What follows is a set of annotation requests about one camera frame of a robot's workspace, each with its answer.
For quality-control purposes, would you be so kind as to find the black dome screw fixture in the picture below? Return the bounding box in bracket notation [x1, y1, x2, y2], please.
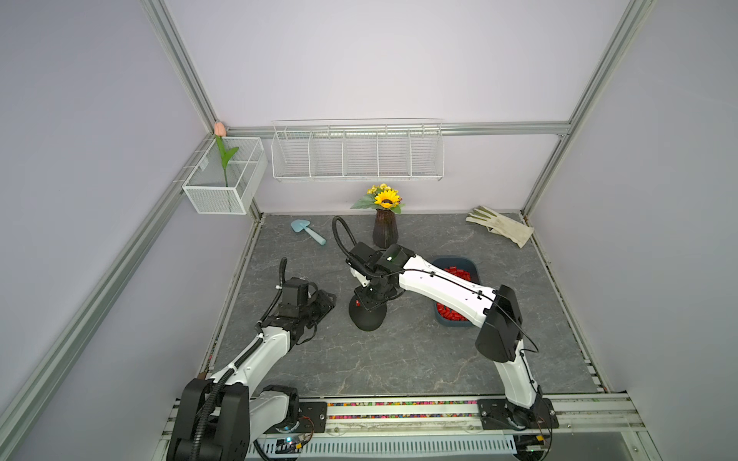
[349, 295, 387, 332]

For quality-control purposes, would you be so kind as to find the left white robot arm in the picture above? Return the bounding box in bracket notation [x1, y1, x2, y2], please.
[166, 278, 336, 460]

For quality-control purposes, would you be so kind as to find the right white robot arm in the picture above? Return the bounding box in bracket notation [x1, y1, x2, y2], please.
[344, 242, 540, 413]

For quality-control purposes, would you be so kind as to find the pile of red sleeves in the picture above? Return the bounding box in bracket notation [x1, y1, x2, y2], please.
[430, 266, 471, 326]

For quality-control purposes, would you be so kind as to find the dark ribbed vase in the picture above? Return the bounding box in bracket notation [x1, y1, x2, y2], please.
[373, 209, 399, 249]

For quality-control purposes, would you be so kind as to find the yellow sunflower bouquet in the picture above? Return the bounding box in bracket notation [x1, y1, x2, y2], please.
[351, 184, 405, 214]

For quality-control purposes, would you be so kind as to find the teal plastic tray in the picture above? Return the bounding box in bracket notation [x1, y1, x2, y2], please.
[430, 255, 484, 328]

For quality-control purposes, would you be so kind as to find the beige work glove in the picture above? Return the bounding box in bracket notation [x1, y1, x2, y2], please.
[465, 206, 534, 248]

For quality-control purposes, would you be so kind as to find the artificial pink tulip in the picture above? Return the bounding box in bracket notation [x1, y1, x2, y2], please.
[213, 121, 239, 187]

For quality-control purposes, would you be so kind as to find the right black cable loop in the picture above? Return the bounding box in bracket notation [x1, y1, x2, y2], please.
[331, 215, 359, 263]

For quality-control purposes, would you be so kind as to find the teal handled small tool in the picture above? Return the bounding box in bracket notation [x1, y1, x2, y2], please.
[290, 219, 327, 246]

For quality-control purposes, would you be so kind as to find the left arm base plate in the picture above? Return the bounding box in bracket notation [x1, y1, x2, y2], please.
[265, 401, 328, 435]

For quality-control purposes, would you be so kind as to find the white wire wall shelf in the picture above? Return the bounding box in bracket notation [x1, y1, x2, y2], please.
[271, 118, 445, 182]

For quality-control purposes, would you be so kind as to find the white mesh wall basket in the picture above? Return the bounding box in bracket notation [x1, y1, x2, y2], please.
[183, 136, 267, 215]

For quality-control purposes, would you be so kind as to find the left black corrugated cable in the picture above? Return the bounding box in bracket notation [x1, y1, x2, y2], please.
[188, 368, 238, 461]

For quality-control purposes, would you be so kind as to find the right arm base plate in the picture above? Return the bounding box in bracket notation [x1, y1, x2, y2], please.
[478, 395, 559, 431]

